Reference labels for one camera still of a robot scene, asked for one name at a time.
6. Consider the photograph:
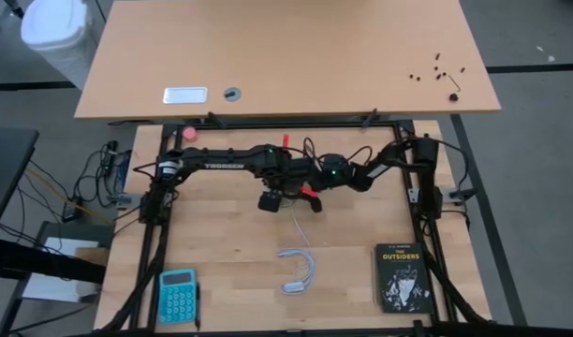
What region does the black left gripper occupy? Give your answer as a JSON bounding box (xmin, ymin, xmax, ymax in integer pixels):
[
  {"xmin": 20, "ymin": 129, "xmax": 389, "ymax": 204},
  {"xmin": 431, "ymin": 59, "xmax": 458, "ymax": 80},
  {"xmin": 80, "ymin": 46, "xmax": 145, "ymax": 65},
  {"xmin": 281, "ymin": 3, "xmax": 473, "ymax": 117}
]
[{"xmin": 257, "ymin": 149, "xmax": 324, "ymax": 214}]

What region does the round lamp socket base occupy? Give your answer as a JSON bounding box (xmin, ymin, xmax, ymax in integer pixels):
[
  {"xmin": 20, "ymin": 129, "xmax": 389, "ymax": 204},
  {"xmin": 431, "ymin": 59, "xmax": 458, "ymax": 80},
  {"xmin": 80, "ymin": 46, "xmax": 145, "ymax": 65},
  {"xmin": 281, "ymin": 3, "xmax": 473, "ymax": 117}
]
[{"xmin": 281, "ymin": 189, "xmax": 304, "ymax": 212}]

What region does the black clamp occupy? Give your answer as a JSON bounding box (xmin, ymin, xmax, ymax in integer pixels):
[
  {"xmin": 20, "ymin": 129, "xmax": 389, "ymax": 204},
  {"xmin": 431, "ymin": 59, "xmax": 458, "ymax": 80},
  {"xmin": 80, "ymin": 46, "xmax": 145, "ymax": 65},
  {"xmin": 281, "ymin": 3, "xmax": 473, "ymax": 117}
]
[
  {"xmin": 205, "ymin": 110, "xmax": 228, "ymax": 130},
  {"xmin": 360, "ymin": 107, "xmax": 379, "ymax": 129}
]

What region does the black paperback book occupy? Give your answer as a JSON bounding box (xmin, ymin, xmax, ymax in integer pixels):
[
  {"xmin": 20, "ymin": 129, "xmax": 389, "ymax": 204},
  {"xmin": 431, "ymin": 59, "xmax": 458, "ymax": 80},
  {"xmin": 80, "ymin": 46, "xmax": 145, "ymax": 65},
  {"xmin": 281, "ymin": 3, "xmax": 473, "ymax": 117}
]
[{"xmin": 373, "ymin": 242, "xmax": 436, "ymax": 315}]

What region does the beige wooden desk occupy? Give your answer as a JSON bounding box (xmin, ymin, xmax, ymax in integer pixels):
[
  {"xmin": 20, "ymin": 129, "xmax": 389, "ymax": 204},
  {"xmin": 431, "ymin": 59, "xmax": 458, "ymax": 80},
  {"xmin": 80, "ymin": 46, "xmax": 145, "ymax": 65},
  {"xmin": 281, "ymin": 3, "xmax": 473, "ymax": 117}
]
[{"xmin": 73, "ymin": 0, "xmax": 502, "ymax": 122}]

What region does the teal calculator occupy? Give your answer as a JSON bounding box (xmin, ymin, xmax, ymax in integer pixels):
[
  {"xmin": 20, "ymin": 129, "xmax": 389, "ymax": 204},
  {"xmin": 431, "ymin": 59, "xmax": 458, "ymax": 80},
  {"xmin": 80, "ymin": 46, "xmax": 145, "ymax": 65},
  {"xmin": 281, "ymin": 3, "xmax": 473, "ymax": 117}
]
[{"xmin": 157, "ymin": 268, "xmax": 198, "ymax": 326}]

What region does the small wooden board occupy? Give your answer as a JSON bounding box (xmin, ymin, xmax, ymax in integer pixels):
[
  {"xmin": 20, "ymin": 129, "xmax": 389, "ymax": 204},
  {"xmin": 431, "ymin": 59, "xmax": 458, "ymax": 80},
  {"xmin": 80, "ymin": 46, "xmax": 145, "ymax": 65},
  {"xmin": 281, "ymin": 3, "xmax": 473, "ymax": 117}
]
[{"xmin": 74, "ymin": 246, "xmax": 110, "ymax": 268}]

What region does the grey floor stand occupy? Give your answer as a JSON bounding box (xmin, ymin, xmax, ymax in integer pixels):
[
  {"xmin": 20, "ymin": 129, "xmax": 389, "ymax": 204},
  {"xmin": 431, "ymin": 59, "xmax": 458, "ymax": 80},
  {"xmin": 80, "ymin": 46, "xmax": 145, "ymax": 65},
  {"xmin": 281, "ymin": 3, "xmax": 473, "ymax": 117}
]
[{"xmin": 0, "ymin": 219, "xmax": 117, "ymax": 336}]

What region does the black power adapter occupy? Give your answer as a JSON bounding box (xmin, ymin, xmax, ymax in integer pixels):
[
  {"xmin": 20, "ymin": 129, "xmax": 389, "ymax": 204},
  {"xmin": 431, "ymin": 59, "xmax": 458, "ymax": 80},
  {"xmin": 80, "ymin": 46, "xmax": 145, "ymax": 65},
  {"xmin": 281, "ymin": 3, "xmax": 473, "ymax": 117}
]
[{"xmin": 61, "ymin": 196, "xmax": 83, "ymax": 224}]

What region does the white sheet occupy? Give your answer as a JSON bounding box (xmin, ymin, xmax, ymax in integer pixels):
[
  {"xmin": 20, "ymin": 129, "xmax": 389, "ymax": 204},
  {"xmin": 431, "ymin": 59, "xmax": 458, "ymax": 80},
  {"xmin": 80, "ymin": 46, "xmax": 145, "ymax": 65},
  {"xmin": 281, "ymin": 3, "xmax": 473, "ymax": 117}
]
[{"xmin": 22, "ymin": 236, "xmax": 101, "ymax": 304}]

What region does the black metal beam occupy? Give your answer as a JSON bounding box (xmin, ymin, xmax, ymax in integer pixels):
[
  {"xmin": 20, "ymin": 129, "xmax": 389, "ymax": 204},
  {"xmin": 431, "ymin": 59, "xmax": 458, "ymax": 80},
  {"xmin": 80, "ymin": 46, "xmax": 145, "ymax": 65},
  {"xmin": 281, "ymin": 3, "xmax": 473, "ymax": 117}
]
[{"xmin": 0, "ymin": 236, "xmax": 108, "ymax": 286}]

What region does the black side table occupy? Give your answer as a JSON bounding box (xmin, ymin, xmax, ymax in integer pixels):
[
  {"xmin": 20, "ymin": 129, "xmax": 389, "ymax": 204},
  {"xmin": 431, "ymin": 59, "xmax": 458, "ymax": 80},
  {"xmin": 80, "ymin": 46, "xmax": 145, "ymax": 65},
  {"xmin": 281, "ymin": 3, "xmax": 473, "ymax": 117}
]
[{"xmin": 0, "ymin": 126, "xmax": 40, "ymax": 240}]

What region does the white trash bin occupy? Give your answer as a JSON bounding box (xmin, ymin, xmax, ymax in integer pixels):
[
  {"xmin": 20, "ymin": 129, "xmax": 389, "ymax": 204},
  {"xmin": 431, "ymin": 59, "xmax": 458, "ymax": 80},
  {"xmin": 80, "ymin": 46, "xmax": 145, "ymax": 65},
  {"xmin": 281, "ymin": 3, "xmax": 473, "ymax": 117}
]
[{"xmin": 20, "ymin": 0, "xmax": 101, "ymax": 91}]

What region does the black rod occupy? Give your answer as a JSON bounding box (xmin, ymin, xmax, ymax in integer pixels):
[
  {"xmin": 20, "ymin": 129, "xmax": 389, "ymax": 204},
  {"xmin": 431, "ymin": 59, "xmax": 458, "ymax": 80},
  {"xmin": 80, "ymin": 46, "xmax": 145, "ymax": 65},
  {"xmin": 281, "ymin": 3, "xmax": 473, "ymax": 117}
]
[{"xmin": 0, "ymin": 0, "xmax": 25, "ymax": 21}]

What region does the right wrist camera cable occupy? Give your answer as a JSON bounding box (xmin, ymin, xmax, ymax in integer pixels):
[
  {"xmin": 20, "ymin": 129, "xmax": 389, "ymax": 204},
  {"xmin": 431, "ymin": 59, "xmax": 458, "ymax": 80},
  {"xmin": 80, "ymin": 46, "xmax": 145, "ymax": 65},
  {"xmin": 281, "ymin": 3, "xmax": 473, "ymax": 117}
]
[{"xmin": 350, "ymin": 144, "xmax": 375, "ymax": 166}]

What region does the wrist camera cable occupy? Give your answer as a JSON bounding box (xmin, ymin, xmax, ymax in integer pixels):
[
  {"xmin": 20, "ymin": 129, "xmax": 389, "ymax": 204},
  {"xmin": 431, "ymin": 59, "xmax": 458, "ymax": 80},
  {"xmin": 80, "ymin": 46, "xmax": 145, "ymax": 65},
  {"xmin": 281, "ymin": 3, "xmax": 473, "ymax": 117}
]
[
  {"xmin": 350, "ymin": 144, "xmax": 375, "ymax": 166},
  {"xmin": 301, "ymin": 136, "xmax": 326, "ymax": 165}
]

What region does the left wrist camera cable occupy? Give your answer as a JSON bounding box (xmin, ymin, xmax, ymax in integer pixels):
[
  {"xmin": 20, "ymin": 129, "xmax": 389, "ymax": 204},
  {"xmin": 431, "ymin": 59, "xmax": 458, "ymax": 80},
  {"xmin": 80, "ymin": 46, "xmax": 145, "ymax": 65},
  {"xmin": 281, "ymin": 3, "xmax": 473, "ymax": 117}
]
[{"xmin": 301, "ymin": 136, "xmax": 326, "ymax": 165}]

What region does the white lamp power cord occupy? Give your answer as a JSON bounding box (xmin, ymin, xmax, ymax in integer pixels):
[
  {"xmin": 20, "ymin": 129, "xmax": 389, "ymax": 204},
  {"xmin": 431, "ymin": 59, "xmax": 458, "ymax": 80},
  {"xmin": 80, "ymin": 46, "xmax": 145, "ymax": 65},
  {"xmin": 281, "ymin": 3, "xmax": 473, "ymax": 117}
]
[{"xmin": 276, "ymin": 205, "xmax": 317, "ymax": 296}]

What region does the black aluminium frame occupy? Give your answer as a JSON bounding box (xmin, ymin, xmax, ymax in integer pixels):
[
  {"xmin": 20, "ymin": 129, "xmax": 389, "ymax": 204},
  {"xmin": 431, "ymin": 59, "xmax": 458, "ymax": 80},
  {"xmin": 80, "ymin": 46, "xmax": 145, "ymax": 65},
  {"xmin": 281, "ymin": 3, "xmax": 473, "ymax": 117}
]
[{"xmin": 96, "ymin": 119, "xmax": 498, "ymax": 337}]

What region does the grey metal bracket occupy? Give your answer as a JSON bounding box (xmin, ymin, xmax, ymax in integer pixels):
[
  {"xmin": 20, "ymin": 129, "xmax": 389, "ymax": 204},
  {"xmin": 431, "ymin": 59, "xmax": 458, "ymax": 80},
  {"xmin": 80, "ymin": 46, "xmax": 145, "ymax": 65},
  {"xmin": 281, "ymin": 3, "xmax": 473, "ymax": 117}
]
[
  {"xmin": 438, "ymin": 185, "xmax": 476, "ymax": 207},
  {"xmin": 106, "ymin": 193, "xmax": 145, "ymax": 211}
]

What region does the black floor cable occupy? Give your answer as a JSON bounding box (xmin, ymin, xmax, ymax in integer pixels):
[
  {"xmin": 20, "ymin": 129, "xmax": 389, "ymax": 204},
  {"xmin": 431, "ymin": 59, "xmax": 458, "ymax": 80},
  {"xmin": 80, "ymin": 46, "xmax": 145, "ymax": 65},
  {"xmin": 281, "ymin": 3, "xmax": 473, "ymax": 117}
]
[{"xmin": 14, "ymin": 139, "xmax": 142, "ymax": 244}]

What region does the yellow floor cable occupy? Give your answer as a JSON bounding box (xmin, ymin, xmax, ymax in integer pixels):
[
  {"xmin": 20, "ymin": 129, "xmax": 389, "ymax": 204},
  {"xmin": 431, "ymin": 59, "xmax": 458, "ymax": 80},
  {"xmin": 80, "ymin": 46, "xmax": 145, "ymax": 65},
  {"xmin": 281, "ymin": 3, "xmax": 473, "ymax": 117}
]
[{"xmin": 24, "ymin": 167, "xmax": 112, "ymax": 226}]

